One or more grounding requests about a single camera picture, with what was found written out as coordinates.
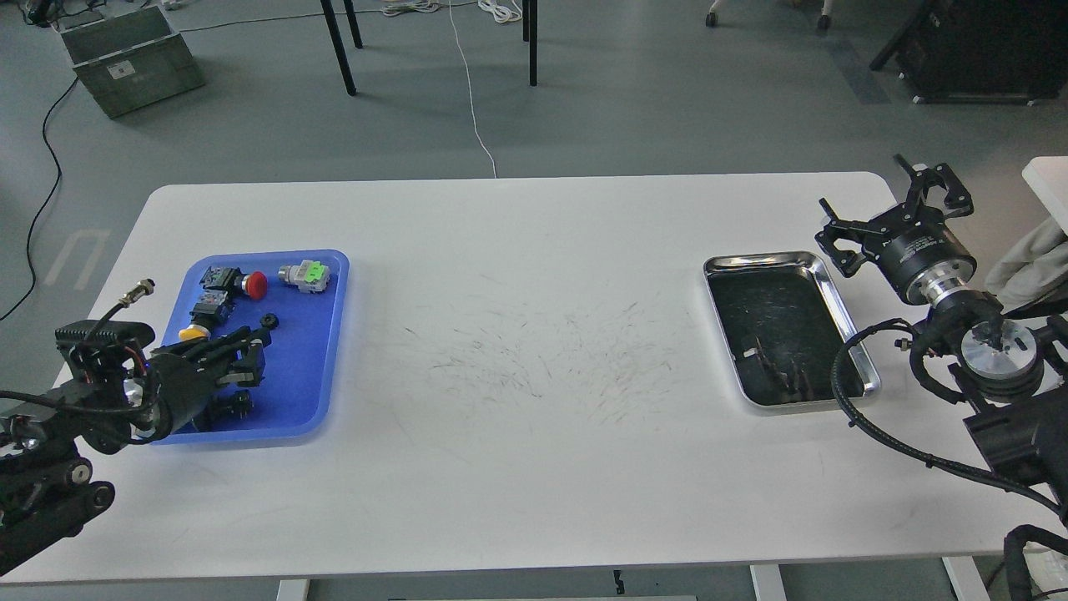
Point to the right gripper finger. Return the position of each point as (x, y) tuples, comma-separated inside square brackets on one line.
[(935, 195), (850, 243)]

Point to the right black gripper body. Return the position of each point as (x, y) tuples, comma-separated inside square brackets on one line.
[(926, 266)]

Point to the black equipment case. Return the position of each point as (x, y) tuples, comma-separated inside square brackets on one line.
[(981, 51)]

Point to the black table leg pair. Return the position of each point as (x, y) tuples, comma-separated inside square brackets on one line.
[(529, 9)]

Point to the steel tray with black mat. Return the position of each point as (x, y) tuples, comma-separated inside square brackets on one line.
[(783, 323)]

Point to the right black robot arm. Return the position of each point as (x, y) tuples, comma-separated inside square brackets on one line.
[(968, 349)]

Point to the grey cloth on chair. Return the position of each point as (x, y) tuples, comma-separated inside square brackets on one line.
[(1032, 268)]

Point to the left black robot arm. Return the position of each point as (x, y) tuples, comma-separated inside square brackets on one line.
[(121, 394)]

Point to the blue plastic tray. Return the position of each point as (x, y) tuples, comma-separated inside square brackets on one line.
[(298, 365)]

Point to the red mushroom push button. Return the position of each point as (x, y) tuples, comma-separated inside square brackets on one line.
[(235, 282)]

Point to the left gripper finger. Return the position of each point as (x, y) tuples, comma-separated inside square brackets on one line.
[(207, 351), (243, 366)]

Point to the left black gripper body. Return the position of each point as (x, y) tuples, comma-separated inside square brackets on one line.
[(181, 390)]

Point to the grey switch with green button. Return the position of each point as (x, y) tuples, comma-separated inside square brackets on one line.
[(308, 276)]

